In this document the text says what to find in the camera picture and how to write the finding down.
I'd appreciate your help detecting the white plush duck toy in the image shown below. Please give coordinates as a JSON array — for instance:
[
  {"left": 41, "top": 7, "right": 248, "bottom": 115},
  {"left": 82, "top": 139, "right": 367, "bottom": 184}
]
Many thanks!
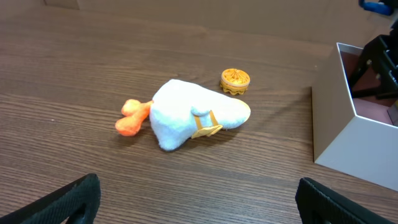
[{"left": 115, "top": 79, "right": 251, "bottom": 151}]

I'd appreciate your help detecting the small orange round wheel toy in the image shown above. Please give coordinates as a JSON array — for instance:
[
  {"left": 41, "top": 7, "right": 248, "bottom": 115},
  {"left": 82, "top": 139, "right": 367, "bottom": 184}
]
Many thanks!
[{"left": 220, "top": 68, "right": 251, "bottom": 95}]

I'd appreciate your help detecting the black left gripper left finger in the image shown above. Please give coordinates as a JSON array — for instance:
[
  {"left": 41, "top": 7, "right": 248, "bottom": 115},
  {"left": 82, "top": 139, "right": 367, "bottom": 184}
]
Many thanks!
[{"left": 1, "top": 174, "right": 101, "bottom": 224}]

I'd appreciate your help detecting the white cardboard box pink inside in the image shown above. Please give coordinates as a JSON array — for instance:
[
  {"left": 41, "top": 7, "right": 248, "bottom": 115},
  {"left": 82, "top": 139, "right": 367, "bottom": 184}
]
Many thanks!
[{"left": 312, "top": 42, "right": 397, "bottom": 190}]

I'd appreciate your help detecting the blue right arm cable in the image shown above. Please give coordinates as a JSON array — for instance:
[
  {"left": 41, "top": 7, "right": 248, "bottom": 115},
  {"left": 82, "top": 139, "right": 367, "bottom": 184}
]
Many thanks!
[{"left": 358, "top": 0, "right": 394, "bottom": 16}]

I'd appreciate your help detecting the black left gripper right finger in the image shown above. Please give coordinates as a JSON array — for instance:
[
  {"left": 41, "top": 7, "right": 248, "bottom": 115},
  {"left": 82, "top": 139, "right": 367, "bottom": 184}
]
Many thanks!
[{"left": 295, "top": 177, "right": 393, "bottom": 224}]

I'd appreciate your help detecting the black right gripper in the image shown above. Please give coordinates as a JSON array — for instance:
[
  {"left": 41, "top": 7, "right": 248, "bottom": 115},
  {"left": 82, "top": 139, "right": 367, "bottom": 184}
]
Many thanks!
[{"left": 348, "top": 28, "right": 397, "bottom": 100}]

